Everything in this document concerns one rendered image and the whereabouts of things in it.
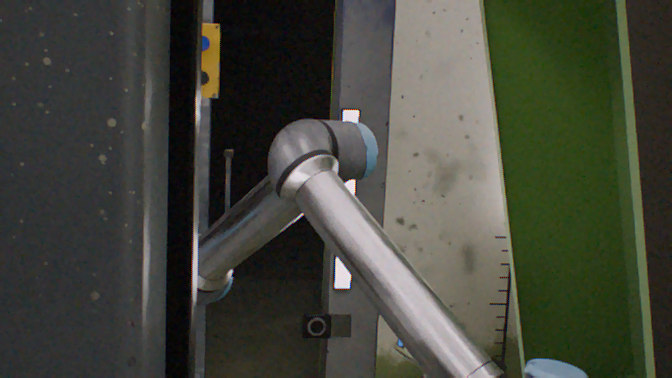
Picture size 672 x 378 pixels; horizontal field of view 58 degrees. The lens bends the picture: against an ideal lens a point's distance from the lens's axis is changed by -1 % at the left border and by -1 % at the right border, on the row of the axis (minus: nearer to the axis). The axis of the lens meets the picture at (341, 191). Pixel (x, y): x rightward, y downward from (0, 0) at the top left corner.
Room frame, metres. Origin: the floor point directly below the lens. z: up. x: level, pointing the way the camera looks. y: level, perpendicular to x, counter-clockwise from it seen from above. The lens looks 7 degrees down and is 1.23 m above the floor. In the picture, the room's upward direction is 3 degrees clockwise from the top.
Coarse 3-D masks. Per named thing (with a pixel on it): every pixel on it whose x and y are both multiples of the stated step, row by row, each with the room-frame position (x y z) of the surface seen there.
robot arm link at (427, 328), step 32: (288, 128) 1.06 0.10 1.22; (320, 128) 1.07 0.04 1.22; (288, 160) 0.99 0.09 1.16; (320, 160) 0.99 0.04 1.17; (288, 192) 0.99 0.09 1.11; (320, 192) 0.96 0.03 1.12; (320, 224) 0.95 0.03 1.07; (352, 224) 0.92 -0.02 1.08; (352, 256) 0.90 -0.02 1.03; (384, 256) 0.89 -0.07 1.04; (384, 288) 0.86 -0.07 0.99; (416, 288) 0.85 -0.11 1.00; (384, 320) 0.87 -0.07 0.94; (416, 320) 0.83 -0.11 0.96; (448, 320) 0.83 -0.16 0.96; (416, 352) 0.82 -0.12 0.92; (448, 352) 0.79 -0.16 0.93; (480, 352) 0.80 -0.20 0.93
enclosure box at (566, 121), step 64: (512, 0) 1.64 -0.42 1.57; (576, 0) 1.68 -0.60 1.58; (640, 0) 1.05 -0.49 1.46; (512, 64) 1.65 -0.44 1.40; (576, 64) 1.68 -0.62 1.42; (640, 64) 1.05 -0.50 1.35; (512, 128) 1.65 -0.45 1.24; (576, 128) 1.68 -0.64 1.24; (640, 128) 1.05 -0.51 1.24; (512, 192) 1.65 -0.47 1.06; (576, 192) 1.69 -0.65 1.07; (640, 192) 1.06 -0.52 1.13; (512, 256) 1.63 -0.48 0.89; (576, 256) 1.69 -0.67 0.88; (640, 256) 1.08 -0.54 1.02; (576, 320) 1.69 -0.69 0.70; (640, 320) 1.67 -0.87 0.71
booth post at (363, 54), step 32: (352, 0) 2.10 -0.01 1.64; (384, 0) 2.12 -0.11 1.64; (352, 32) 2.10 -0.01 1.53; (384, 32) 2.12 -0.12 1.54; (352, 64) 2.10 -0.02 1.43; (384, 64) 2.12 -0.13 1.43; (352, 96) 2.10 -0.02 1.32; (384, 96) 2.12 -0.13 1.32; (384, 128) 2.12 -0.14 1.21; (384, 160) 2.12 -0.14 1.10; (352, 288) 2.11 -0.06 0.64; (352, 320) 2.11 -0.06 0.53; (352, 352) 2.11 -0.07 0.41
